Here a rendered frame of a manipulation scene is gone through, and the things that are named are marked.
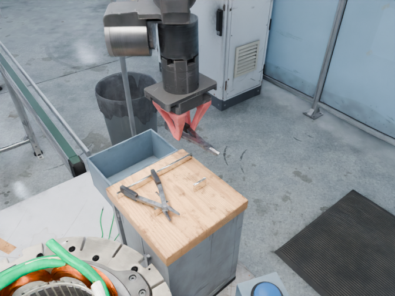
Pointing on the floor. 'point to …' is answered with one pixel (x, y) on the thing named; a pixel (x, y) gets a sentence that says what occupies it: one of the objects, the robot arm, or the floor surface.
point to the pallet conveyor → (63, 151)
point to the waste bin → (117, 124)
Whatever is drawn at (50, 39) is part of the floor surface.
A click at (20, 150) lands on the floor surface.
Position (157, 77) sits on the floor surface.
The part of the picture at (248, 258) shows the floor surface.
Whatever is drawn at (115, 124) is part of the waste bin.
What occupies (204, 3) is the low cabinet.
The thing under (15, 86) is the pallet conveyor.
